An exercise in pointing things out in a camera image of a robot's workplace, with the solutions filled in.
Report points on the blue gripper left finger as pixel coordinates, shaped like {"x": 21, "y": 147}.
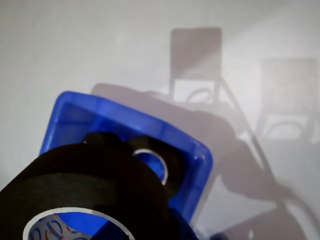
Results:
{"x": 112, "y": 231}

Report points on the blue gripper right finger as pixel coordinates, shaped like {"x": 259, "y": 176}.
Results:
{"x": 182, "y": 227}

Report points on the black tape roll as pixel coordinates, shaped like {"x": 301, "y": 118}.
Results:
{"x": 82, "y": 180}
{"x": 172, "y": 160}

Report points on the blue plastic bin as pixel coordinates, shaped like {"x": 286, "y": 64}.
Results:
{"x": 120, "y": 117}

